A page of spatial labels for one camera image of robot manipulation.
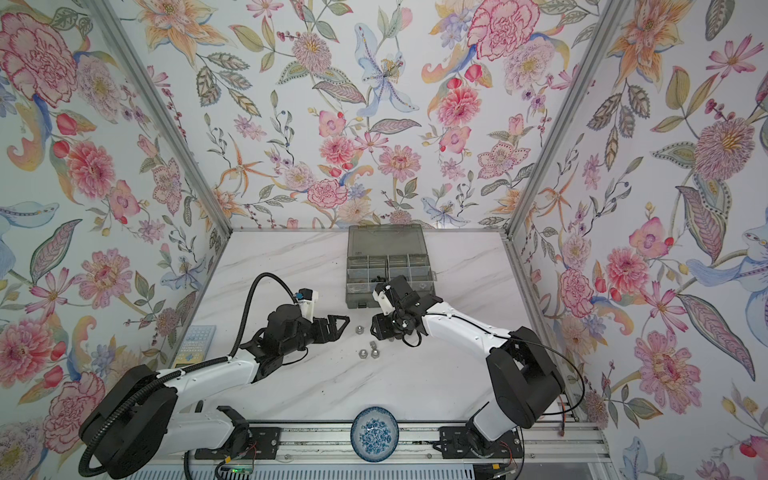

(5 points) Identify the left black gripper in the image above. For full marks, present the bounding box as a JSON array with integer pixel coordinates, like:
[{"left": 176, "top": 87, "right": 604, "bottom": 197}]
[{"left": 280, "top": 312, "right": 350, "bottom": 358}]

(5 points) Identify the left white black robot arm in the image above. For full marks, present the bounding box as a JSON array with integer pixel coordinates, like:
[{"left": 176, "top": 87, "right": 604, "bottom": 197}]
[{"left": 78, "top": 303, "right": 350, "bottom": 479}]

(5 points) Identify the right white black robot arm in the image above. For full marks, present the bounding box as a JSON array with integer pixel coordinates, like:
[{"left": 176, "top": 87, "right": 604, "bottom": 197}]
[{"left": 371, "top": 276, "right": 565, "bottom": 448}]

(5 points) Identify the grey compartment organizer box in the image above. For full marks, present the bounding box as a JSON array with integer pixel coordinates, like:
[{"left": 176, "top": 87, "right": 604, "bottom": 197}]
[{"left": 345, "top": 224, "right": 436, "bottom": 309}]

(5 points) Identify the blue patterned ceramic plate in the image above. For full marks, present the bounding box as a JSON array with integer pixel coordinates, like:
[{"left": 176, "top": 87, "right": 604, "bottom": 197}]
[{"left": 350, "top": 406, "right": 399, "bottom": 463}]

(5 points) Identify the yellow grey calculator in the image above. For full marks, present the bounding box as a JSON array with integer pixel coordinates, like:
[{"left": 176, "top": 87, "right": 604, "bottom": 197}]
[{"left": 173, "top": 325, "right": 216, "bottom": 368}]

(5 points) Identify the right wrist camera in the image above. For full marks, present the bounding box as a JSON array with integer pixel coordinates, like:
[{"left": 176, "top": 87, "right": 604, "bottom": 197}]
[{"left": 373, "top": 284, "right": 395, "bottom": 316}]

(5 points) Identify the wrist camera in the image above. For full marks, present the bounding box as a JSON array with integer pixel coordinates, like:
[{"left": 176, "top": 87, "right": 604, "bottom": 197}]
[
  {"left": 295, "top": 288, "right": 317, "bottom": 303},
  {"left": 373, "top": 284, "right": 395, "bottom": 316}
]

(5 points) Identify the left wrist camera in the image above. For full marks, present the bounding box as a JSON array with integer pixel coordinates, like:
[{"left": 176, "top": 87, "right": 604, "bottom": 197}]
[{"left": 295, "top": 288, "right": 317, "bottom": 303}]

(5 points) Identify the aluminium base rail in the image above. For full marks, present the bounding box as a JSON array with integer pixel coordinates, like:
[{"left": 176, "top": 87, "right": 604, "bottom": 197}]
[{"left": 231, "top": 417, "right": 610, "bottom": 466}]

